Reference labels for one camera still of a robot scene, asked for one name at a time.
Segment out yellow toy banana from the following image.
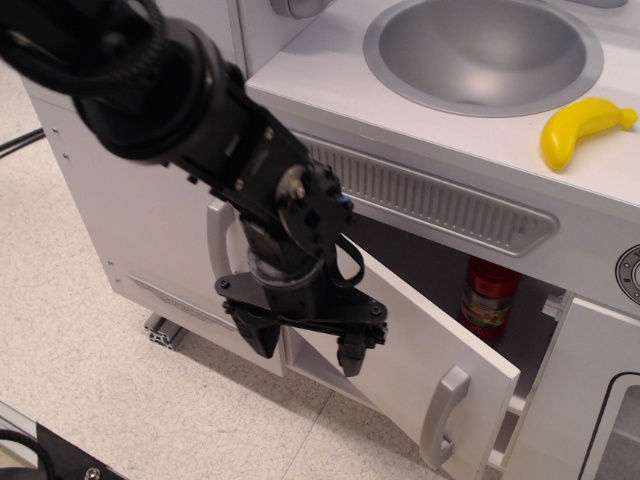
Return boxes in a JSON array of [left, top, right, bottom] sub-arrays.
[[539, 97, 639, 172]]

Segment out round dial knob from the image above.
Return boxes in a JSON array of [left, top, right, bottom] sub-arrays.
[[615, 245, 640, 304]]

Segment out silver faucet base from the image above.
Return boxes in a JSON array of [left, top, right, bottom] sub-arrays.
[[270, 0, 332, 20]]

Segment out black cables on floor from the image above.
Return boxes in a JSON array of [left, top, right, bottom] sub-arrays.
[[0, 127, 45, 160]]

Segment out red spice jar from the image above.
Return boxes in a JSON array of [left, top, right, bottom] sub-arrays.
[[459, 256, 522, 343]]

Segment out silver round sink bowl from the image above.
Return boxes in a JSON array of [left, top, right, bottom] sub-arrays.
[[363, 0, 604, 118]]

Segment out white oven door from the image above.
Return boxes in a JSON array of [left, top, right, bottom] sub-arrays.
[[503, 297, 639, 479]]

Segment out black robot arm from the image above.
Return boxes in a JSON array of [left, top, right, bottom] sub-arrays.
[[1, 1, 387, 377]]

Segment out silver left door handle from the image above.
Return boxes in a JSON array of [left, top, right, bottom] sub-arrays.
[[206, 199, 236, 280]]

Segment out silver door handle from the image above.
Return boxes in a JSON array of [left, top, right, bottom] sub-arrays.
[[206, 199, 236, 280], [419, 365, 471, 469]]

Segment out black mounting plate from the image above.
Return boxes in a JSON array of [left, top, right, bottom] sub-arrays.
[[36, 423, 123, 480]]

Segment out white cabinet door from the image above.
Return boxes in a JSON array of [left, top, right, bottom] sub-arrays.
[[287, 234, 523, 471]]

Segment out white toy kitchen cabinet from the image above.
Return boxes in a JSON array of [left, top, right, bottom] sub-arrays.
[[26, 1, 639, 479]]

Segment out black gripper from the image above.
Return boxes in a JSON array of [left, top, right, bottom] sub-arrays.
[[215, 264, 387, 377]]

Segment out aluminium extrusion frame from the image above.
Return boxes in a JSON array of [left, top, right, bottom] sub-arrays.
[[144, 313, 187, 350]]

